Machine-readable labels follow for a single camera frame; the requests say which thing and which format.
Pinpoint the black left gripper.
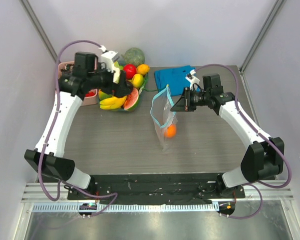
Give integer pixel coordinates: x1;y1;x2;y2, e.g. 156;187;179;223
89;63;131;99

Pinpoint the clear zip top bag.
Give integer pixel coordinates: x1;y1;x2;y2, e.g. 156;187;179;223
150;87;177;151

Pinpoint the orange fruit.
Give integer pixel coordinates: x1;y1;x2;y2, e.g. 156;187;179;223
164;124;177;138

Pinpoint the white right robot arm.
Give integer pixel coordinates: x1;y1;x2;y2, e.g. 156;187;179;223
171;70;284;198

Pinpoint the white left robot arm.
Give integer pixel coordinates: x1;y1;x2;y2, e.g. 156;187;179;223
24;50;132;200

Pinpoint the dark purple mangosteen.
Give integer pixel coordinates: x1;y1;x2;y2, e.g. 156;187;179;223
126;82;134;93

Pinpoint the watermelon slice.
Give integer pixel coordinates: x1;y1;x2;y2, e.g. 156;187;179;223
123;88;139;112

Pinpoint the white cauliflower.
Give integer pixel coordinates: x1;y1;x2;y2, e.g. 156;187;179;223
113;67;120;84

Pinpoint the yellow banana bunch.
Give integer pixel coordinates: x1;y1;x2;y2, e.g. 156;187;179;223
99;96;127;110

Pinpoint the yellow lemon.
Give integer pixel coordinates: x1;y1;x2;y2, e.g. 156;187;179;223
131;73;144;89

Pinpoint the red apple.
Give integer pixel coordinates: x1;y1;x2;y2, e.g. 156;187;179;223
123;64;137;80

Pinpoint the green orange mango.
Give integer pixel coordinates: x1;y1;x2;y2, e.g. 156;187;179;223
98;90;112;101

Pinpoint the green fruit basket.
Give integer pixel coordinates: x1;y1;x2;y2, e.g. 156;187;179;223
110;62;148;112

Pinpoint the orange yellow mango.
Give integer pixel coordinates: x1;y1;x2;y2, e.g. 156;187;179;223
136;64;150;76

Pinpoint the blue folded cloth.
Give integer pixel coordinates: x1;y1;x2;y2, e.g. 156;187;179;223
154;65;195;96

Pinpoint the pink organizer tray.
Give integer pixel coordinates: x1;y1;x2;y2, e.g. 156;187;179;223
58;61;97;106

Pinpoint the green melon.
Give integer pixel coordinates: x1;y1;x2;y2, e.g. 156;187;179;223
121;47;145;67

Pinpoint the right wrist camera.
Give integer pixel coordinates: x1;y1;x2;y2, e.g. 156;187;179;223
185;70;200;91

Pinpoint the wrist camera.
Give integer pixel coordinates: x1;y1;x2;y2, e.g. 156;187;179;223
185;70;200;91
99;45;119;72

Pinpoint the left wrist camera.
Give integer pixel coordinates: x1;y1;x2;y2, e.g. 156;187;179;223
99;45;119;72

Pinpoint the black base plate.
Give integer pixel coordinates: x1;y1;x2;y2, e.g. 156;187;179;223
66;173;245;206

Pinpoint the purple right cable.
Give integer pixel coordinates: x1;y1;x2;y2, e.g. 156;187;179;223
193;63;292;220

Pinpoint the white slotted cable duct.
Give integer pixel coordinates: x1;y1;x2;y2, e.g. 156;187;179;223
32;202;219;214

